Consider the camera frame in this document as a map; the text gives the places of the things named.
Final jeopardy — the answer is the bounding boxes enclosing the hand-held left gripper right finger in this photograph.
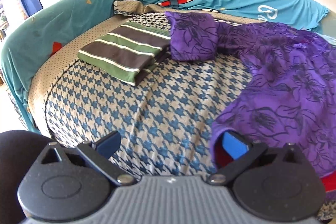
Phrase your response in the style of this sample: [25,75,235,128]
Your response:
[206,131,305,186]

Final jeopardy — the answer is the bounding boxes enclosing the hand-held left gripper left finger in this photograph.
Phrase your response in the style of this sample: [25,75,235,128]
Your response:
[37,130,137,186]

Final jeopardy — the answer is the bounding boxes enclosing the purple floral garment red lining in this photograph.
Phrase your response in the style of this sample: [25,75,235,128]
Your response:
[165,11,336,194]

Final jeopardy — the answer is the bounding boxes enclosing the green brown striped folded shirt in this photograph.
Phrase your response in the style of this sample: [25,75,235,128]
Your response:
[77,24,172,86]

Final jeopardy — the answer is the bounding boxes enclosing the dark teal triangle print bumper cover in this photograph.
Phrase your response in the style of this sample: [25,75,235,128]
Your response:
[0,0,134,132]

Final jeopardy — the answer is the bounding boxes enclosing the grey foam bed bumper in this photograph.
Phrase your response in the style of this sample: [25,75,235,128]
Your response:
[316,13,336,38]

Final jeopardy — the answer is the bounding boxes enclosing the blue storage box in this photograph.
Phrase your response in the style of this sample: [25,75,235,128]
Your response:
[18,0,44,17]

